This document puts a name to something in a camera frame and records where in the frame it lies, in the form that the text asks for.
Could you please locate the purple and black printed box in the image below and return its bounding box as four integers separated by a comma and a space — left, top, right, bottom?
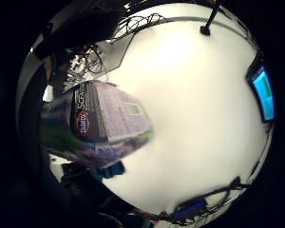
40, 79, 155, 169

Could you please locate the blue plastic object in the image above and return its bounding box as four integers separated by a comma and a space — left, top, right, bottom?
90, 161, 126, 182

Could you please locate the grey hexagonal plate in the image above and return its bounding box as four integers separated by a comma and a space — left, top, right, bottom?
85, 32, 135, 76

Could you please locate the black device with blue lights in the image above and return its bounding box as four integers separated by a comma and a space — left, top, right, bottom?
172, 197, 209, 221

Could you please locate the black stand pole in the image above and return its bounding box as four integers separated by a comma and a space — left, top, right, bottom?
199, 2, 221, 37

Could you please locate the black monitor with blue screen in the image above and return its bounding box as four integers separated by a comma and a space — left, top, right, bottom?
245, 57, 276, 124

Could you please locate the black tangled cable bundle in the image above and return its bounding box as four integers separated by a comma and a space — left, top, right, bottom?
111, 12, 166, 43

